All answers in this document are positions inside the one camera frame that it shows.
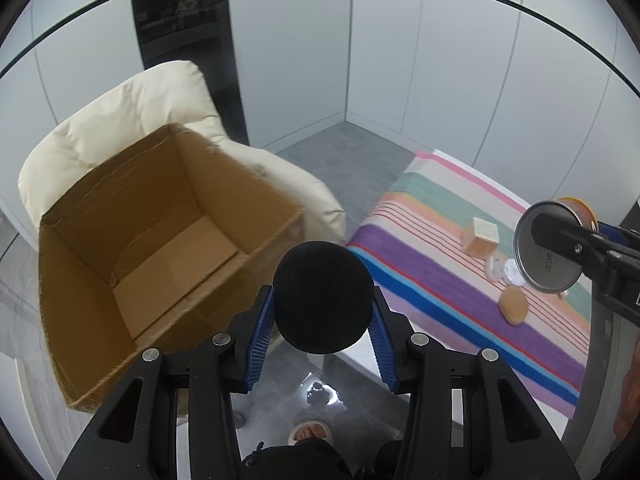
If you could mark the beige round sponge puff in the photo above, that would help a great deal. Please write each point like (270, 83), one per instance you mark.
(513, 305)

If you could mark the striped colourful blanket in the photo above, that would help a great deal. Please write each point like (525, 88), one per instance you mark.
(411, 244)

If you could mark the black round sponge puff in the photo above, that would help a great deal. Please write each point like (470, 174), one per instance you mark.
(323, 296)

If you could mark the person's right hand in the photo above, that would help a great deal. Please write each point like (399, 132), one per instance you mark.
(629, 397)

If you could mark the red tin can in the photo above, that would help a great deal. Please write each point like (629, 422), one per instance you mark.
(545, 254)

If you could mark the person's sandalled foot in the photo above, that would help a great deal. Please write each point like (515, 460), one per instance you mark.
(310, 429)

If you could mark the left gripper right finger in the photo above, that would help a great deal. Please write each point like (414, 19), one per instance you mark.
(389, 332)

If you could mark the small clear round case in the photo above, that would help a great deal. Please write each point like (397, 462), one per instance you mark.
(494, 266)

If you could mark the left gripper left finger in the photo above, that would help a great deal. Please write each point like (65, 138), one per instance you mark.
(251, 333)

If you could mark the cream padded armchair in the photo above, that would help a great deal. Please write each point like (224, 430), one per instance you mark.
(170, 93)

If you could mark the white round compact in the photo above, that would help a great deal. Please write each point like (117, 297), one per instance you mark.
(511, 274)

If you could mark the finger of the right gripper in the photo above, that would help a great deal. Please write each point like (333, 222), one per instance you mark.
(569, 240)
(619, 234)

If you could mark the black glass cabinet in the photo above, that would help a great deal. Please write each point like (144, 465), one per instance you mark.
(198, 31)

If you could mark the small wooden cube box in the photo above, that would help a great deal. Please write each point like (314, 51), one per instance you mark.
(480, 238)

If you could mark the brown cardboard box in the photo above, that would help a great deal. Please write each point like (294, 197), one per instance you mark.
(159, 246)

